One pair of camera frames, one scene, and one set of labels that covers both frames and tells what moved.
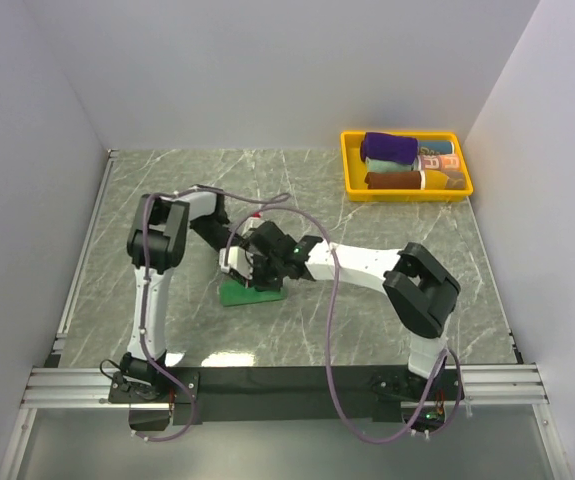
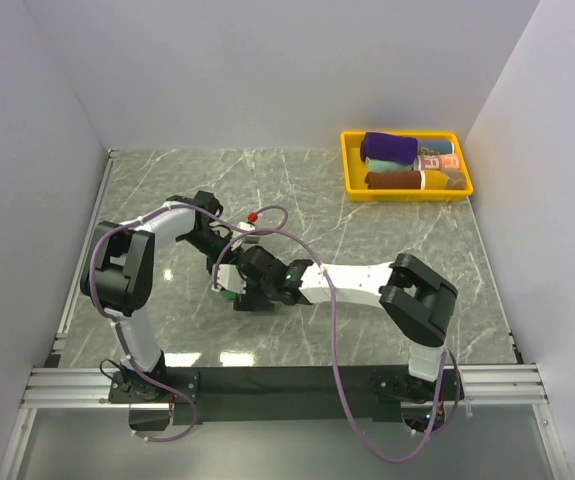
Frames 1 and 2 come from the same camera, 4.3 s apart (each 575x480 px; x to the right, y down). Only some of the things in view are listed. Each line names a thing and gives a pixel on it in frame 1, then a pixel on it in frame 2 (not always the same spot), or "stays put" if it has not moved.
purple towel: [389, 147] stays put
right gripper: [257, 282] to [251, 302]
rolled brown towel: [393, 179] stays put
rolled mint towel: [389, 166] stays put
